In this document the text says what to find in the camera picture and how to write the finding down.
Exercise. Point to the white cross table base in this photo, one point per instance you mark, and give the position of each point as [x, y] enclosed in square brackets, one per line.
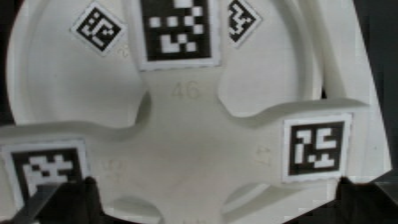
[196, 167]

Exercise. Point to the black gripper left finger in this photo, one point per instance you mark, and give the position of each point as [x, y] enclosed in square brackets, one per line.
[63, 204]

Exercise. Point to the white round table top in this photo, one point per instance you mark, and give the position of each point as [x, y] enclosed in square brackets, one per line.
[106, 52]

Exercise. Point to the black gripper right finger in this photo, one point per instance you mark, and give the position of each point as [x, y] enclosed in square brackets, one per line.
[363, 206]

